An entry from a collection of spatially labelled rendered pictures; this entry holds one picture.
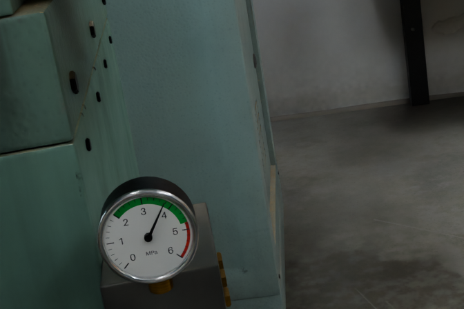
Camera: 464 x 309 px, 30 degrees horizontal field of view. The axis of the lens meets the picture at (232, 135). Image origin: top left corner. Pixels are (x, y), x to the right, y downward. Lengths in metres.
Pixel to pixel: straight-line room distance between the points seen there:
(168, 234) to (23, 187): 0.11
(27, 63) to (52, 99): 0.03
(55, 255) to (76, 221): 0.03
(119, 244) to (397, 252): 1.48
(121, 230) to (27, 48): 0.13
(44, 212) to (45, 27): 0.13
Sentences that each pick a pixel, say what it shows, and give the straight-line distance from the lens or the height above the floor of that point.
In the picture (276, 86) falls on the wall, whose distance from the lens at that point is 3.05.
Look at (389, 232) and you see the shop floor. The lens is 2.08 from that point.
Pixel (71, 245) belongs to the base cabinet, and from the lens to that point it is 0.61.
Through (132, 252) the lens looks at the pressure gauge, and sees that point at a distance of 0.54.
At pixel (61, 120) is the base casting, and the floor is 0.73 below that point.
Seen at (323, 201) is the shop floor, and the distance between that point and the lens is 2.31.
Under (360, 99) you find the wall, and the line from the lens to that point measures 3.07.
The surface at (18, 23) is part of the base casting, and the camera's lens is 0.57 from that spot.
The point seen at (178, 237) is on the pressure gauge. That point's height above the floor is 0.66.
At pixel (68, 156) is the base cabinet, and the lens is 0.59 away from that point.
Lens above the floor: 0.87
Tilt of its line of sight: 17 degrees down
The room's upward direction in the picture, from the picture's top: 9 degrees counter-clockwise
